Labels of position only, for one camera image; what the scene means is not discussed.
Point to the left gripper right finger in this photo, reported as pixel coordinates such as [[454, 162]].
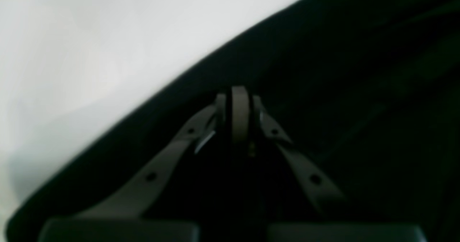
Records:
[[342, 220]]

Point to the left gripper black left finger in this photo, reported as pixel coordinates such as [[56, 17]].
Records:
[[118, 218]]

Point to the black T-shirt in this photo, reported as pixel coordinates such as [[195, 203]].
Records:
[[368, 89]]

